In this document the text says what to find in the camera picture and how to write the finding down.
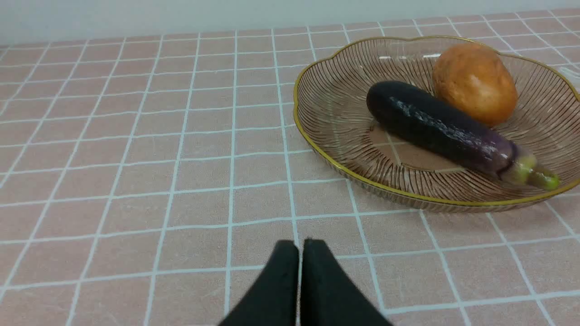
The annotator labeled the brown potato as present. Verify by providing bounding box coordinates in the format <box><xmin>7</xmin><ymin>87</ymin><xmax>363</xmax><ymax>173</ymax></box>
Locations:
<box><xmin>432</xmin><ymin>43</ymin><xmax>518</xmax><ymax>127</ymax></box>

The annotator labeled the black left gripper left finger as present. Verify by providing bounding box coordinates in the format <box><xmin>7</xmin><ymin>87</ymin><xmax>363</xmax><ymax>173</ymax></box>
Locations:
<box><xmin>219</xmin><ymin>240</ymin><xmax>299</xmax><ymax>326</ymax></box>

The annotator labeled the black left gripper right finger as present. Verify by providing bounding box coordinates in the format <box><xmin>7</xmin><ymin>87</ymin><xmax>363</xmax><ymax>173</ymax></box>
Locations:
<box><xmin>300</xmin><ymin>239</ymin><xmax>392</xmax><ymax>326</ymax></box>

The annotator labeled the ribbed glass bowl gold rim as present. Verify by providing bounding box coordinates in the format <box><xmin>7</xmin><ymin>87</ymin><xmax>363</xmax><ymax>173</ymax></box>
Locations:
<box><xmin>294</xmin><ymin>35</ymin><xmax>580</xmax><ymax>213</ymax></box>

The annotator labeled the dark purple eggplant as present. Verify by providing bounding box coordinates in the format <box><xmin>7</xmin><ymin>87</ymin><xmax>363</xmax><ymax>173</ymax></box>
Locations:
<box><xmin>366</xmin><ymin>80</ymin><xmax>560</xmax><ymax>191</ymax></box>

